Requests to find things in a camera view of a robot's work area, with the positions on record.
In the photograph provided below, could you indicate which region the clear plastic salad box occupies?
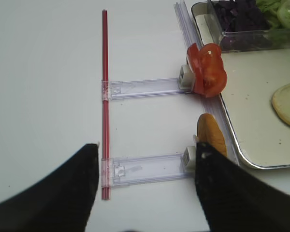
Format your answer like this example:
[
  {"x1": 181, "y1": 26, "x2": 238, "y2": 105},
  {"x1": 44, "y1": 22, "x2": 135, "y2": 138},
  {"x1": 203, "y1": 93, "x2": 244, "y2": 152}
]
[{"x1": 205, "y1": 0, "x2": 290, "y2": 52}]

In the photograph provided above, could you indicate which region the bun bottom on tray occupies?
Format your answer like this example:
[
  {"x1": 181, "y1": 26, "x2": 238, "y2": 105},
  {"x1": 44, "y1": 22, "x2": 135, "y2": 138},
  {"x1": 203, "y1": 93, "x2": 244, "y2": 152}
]
[{"x1": 271, "y1": 83, "x2": 290, "y2": 126}]

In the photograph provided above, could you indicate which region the right tomato slice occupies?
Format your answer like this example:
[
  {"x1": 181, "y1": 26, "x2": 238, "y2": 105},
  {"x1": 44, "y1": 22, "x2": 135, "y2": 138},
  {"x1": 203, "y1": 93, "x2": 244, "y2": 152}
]
[{"x1": 199, "y1": 43, "x2": 227, "y2": 98}]

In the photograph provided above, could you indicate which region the left tomato slice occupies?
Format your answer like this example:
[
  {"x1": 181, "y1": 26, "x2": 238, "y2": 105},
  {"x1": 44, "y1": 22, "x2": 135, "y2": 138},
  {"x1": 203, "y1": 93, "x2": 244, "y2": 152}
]
[{"x1": 187, "y1": 43, "x2": 204, "y2": 94}]

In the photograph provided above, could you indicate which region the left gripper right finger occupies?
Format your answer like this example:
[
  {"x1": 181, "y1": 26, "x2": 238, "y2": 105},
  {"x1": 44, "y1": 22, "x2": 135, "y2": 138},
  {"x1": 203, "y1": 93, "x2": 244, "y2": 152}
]
[{"x1": 194, "y1": 143, "x2": 290, "y2": 232}]

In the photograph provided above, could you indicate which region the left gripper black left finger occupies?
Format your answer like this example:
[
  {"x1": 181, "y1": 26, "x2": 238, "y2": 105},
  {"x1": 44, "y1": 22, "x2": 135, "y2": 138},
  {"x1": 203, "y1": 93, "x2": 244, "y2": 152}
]
[{"x1": 0, "y1": 144, "x2": 99, "y2": 232}]

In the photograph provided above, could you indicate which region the upright bun half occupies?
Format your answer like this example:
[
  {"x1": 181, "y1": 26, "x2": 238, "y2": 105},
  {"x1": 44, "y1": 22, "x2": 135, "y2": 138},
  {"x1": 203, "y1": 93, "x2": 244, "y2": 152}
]
[{"x1": 195, "y1": 113, "x2": 228, "y2": 158}]

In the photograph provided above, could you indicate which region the white metal tray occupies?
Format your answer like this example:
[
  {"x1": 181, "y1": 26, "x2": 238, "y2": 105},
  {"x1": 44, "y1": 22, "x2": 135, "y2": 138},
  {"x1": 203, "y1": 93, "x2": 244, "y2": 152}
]
[{"x1": 191, "y1": 0, "x2": 290, "y2": 169}]

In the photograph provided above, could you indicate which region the tomato slice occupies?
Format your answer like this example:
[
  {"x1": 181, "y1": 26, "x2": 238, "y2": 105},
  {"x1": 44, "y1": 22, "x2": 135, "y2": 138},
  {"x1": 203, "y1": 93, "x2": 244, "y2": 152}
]
[
  {"x1": 199, "y1": 43, "x2": 227, "y2": 98},
  {"x1": 187, "y1": 43, "x2": 204, "y2": 94}
]

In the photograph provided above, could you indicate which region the left long clear rail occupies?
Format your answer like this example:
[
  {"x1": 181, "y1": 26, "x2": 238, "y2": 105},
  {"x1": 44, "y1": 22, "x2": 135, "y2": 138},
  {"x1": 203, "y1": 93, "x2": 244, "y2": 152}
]
[{"x1": 174, "y1": 1, "x2": 240, "y2": 165}]

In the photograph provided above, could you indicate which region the white pusher block bun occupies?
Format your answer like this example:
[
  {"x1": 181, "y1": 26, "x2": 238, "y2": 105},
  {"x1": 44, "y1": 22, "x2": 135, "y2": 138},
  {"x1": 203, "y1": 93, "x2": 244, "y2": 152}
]
[{"x1": 182, "y1": 146, "x2": 196, "y2": 171}]

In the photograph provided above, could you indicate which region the upper left clear rail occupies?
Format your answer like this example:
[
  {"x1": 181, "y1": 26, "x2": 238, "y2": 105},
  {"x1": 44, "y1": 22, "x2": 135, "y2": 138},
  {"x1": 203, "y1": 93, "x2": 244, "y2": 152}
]
[{"x1": 101, "y1": 78, "x2": 190, "y2": 101}]

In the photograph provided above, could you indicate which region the shredded purple cabbage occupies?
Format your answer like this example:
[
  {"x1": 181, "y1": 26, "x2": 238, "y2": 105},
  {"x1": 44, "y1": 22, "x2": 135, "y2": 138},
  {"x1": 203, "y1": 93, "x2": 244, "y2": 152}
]
[{"x1": 213, "y1": 0, "x2": 270, "y2": 32}]

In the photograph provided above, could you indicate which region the lower left clear rail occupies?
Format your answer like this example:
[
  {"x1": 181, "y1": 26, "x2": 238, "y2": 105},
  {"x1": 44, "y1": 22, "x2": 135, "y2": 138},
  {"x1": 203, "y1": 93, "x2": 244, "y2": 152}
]
[{"x1": 101, "y1": 153, "x2": 192, "y2": 188}]

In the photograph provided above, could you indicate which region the green lettuce in box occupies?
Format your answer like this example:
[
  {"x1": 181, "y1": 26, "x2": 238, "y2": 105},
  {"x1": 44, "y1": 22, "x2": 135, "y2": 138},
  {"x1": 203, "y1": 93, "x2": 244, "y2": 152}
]
[{"x1": 256, "y1": 0, "x2": 290, "y2": 29}]

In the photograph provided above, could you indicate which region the white pusher block tomato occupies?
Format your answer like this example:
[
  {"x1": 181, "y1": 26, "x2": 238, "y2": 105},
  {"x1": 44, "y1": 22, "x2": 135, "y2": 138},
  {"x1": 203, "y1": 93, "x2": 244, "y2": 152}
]
[{"x1": 178, "y1": 64, "x2": 195, "y2": 90}]

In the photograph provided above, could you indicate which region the left red rod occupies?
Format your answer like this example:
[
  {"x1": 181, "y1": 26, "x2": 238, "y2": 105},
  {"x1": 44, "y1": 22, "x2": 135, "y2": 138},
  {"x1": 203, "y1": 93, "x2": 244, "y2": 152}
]
[{"x1": 101, "y1": 10, "x2": 111, "y2": 200}]

